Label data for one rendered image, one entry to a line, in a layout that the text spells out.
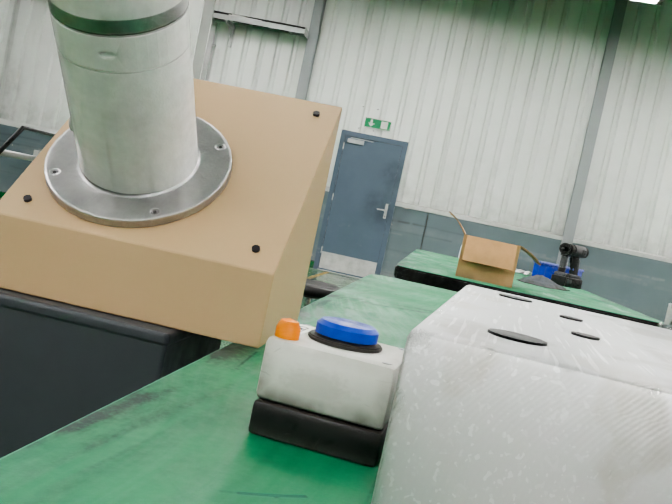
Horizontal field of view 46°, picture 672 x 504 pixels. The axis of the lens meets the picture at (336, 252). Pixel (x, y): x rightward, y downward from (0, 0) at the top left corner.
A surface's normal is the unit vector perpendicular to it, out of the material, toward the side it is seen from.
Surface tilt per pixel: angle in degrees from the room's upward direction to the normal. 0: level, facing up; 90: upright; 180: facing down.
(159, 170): 119
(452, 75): 90
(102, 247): 90
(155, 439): 0
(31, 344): 90
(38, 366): 90
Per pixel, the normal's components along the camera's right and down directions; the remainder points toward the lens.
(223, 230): 0.07, -0.71
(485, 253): -0.09, -0.35
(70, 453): 0.21, -0.98
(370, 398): -0.22, 0.00
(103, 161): -0.36, 0.64
